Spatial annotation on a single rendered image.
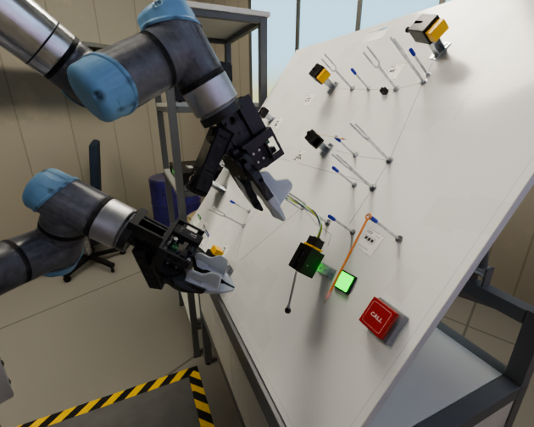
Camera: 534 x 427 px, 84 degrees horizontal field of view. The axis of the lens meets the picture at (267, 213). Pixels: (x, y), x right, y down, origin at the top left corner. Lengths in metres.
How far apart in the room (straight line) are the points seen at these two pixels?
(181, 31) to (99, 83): 0.13
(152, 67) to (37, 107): 3.06
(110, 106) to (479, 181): 0.57
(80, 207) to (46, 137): 2.96
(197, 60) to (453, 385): 0.90
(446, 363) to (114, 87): 0.96
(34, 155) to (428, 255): 3.31
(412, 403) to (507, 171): 0.55
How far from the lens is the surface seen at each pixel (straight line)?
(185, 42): 0.47
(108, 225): 0.53
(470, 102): 0.74
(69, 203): 0.54
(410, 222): 0.63
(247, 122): 0.51
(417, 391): 0.91
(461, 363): 1.03
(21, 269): 0.58
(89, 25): 3.71
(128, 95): 0.43
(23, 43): 0.54
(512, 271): 2.80
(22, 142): 3.46
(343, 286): 0.64
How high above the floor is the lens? 1.45
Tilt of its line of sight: 20 degrees down
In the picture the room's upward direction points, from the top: straight up
